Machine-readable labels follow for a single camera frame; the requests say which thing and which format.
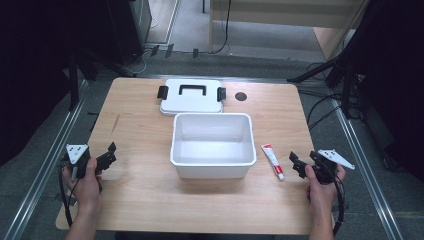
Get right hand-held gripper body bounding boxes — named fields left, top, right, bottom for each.
left=309, top=148, right=356, bottom=185

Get metal floor rail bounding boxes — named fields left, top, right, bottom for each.
left=327, top=87, right=405, bottom=240
left=2, top=79, right=90, bottom=240

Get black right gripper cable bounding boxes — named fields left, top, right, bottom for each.
left=331, top=176, right=346, bottom=237

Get light wooden furniture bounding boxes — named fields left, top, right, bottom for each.
left=208, top=0, right=370, bottom=62

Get white floor cable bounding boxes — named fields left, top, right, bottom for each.
left=131, top=49, right=150, bottom=75

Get person's left hand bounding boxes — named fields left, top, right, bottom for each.
left=62, top=157, right=104, bottom=215

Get black tripod stand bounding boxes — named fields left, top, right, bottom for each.
left=286, top=19, right=364, bottom=120

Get person's right hand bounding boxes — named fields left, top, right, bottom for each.
left=304, top=163, right=347, bottom=216

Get white and red tube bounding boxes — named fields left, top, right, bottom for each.
left=260, top=143, right=286, bottom=182

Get white lid with black handle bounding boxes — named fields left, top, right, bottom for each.
left=156, top=78, right=227, bottom=117

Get dark curtain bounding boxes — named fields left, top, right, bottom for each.
left=346, top=0, right=424, bottom=184
left=0, top=0, right=111, bottom=168

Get black metal stand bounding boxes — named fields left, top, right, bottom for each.
left=65, top=49, right=101, bottom=112

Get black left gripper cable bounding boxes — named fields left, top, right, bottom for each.
left=58, top=162, right=82, bottom=228

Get black floor cables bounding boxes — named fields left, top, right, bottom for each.
left=305, top=91, right=344, bottom=132

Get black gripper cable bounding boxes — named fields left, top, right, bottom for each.
left=58, top=162, right=82, bottom=228
left=331, top=176, right=346, bottom=237

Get black hanging cable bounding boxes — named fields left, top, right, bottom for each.
left=211, top=0, right=233, bottom=55

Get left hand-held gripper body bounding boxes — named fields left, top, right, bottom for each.
left=61, top=143, right=98, bottom=180

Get white plastic storage box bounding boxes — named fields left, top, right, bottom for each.
left=169, top=112, right=258, bottom=180

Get black cabinet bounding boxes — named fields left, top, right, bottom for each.
left=105, top=0, right=153, bottom=67

